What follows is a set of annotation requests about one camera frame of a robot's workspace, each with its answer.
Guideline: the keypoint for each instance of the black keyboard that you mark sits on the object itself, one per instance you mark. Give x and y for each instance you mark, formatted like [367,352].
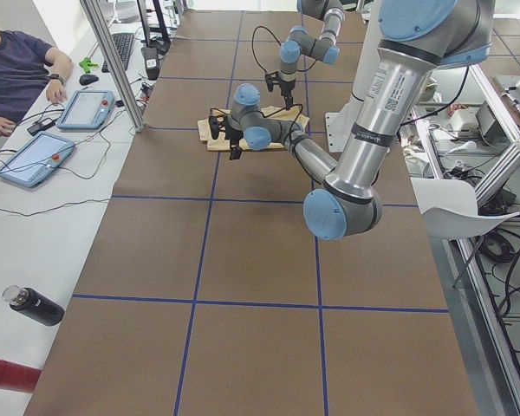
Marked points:
[123,43]

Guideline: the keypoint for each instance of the white plastic chair seat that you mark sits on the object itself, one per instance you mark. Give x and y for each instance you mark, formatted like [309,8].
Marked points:
[450,210]

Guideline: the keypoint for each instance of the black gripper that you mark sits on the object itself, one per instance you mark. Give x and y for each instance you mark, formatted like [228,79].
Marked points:
[287,87]
[232,137]

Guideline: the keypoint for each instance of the seated person in navy shirt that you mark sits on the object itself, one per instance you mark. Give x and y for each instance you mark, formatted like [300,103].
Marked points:
[29,66]

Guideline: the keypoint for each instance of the near blue teach pendant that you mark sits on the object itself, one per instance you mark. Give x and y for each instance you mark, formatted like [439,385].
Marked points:
[36,160]

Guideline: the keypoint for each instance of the black water bottle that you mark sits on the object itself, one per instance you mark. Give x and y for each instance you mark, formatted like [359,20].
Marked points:
[34,305]

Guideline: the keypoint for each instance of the red cylinder bottle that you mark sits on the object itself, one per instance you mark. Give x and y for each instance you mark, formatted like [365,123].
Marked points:
[17,377]

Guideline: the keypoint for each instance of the green plastic object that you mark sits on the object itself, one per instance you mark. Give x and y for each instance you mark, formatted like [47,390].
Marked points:
[87,65]

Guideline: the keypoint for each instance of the black computer mouse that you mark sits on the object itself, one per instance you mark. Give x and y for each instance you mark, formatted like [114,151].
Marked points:
[87,79]

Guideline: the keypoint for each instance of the blue teach pendant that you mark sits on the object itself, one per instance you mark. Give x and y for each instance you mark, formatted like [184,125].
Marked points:
[86,110]
[36,160]

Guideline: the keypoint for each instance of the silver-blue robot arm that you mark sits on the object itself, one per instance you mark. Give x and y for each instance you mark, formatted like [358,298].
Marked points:
[417,37]
[299,42]

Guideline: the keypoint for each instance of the aluminium frame post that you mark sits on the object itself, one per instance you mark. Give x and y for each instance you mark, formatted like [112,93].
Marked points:
[101,31]

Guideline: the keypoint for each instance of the far blue teach pendant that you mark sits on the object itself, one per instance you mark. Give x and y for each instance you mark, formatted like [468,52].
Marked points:
[86,110]

